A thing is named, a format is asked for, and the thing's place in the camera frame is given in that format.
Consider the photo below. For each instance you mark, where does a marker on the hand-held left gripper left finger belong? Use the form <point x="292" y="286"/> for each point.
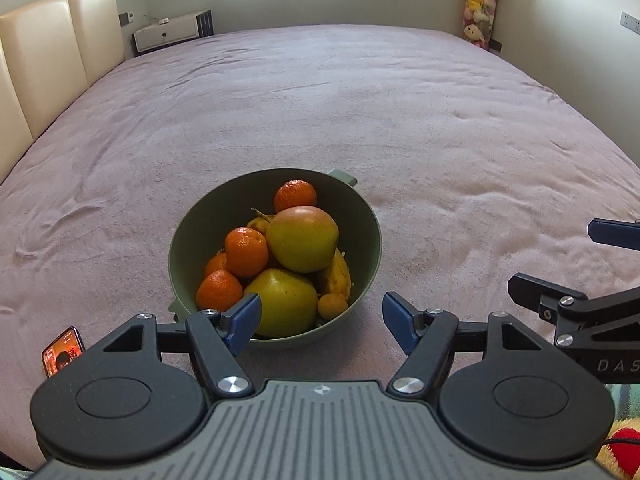
<point x="245" y="317"/>

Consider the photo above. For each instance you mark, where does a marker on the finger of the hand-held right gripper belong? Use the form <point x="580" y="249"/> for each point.
<point x="532" y="292"/>
<point x="617" y="234"/>

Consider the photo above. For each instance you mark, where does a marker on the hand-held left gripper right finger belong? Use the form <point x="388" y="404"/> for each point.
<point x="400" y="321"/>

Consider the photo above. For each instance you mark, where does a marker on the orange mandarin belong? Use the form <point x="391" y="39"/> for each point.
<point x="296" y="196"/>
<point x="218" y="291"/>
<point x="246" y="251"/>

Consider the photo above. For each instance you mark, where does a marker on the green apple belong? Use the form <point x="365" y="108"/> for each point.
<point x="282" y="307"/>

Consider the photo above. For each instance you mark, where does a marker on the large round orange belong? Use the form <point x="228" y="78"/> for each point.
<point x="216" y="265"/>

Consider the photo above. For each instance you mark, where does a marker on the small yellow-brown round fruit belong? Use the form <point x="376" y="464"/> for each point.
<point x="332" y="306"/>

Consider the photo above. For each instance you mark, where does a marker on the yellow-red pear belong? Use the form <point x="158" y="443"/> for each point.
<point x="301" y="237"/>

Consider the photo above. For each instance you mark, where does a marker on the green colander bowl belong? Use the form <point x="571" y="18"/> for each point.
<point x="210" y="220"/>

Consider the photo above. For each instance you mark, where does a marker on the light teal cloth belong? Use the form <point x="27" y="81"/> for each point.
<point x="625" y="405"/>

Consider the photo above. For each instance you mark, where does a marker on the red and yellow plush toy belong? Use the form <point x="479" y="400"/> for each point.
<point x="625" y="455"/>

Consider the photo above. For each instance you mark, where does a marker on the smartphone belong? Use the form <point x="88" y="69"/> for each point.
<point x="62" y="352"/>

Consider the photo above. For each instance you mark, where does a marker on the pink bed blanket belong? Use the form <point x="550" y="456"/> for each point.
<point x="350" y="105"/>

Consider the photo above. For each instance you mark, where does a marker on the hanging plush toy organizer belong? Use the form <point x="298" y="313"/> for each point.
<point x="480" y="2"/>

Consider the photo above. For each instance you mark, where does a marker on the white nightstand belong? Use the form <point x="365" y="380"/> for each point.
<point x="165" y="35"/>

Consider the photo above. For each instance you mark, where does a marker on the black slotted box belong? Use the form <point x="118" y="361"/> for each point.
<point x="205" y="22"/>

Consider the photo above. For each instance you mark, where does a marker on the cream padded headboard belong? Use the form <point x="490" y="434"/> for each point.
<point x="50" y="55"/>

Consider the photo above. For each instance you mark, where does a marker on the white wall socket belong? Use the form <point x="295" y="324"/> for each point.
<point x="631" y="21"/>

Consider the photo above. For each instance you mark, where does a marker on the black wall plate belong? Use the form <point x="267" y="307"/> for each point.
<point x="495" y="46"/>

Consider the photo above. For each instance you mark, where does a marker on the wall switch panel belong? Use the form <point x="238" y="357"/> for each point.
<point x="127" y="18"/>

